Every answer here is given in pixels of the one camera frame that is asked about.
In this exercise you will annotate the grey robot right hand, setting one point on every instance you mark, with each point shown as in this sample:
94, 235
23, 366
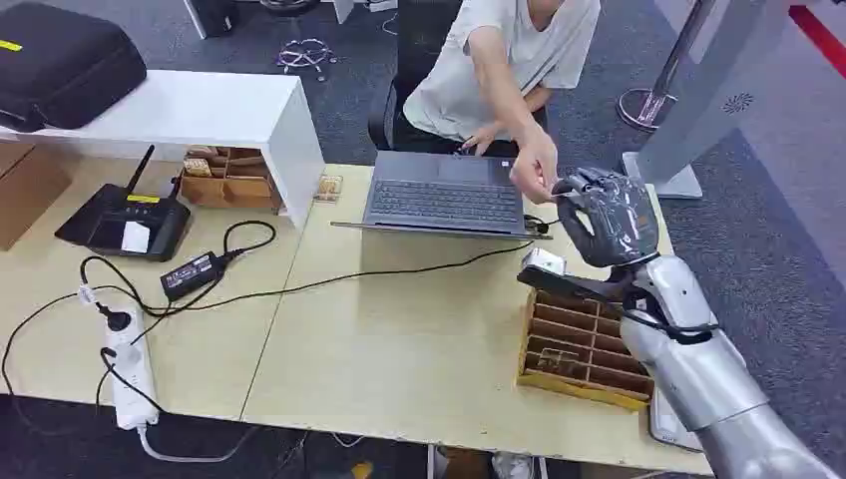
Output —
618, 221

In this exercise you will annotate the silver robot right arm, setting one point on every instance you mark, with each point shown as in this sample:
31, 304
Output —
700, 370

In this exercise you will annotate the person's right hand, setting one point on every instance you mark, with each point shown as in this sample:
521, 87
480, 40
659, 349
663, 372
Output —
537, 168

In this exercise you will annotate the person's hand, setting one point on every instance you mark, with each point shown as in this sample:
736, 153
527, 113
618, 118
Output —
481, 139
537, 168

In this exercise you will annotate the wooden divided card box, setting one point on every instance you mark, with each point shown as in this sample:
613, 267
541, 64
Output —
575, 350

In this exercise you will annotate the person's left hand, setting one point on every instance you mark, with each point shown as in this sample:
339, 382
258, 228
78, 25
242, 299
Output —
481, 139

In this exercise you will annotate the grey laptop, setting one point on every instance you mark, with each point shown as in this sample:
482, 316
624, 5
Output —
443, 198

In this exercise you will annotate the white tablet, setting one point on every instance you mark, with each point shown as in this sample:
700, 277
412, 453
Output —
664, 423

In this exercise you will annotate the person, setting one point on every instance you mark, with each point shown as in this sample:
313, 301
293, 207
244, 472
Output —
463, 79

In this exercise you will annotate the black office chair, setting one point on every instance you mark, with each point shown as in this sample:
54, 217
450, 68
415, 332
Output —
413, 59

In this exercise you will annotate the red strip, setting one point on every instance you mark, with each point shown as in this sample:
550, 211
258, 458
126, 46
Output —
819, 36

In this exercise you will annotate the metal chair base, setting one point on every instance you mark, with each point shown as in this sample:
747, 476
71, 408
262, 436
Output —
304, 54

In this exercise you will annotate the small wooden organiser box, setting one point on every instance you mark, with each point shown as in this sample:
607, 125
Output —
228, 182

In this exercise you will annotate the black power adapter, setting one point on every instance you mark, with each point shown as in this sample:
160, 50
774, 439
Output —
192, 274

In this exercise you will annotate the white desk shelf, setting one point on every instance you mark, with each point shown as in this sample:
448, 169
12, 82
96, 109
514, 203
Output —
198, 109

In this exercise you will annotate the black router with antennas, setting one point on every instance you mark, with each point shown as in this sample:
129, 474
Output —
122, 221

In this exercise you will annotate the white power strip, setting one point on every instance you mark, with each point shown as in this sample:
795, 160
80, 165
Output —
132, 377

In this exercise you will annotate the black hard case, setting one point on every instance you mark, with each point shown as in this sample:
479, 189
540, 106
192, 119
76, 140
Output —
63, 63

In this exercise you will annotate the brown cardboard box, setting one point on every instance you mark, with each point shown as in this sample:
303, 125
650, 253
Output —
26, 195

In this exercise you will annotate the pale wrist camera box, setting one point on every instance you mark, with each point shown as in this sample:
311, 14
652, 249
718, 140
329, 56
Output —
543, 260

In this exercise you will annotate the chrome stanchion post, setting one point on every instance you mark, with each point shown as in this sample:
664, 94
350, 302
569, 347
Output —
651, 99

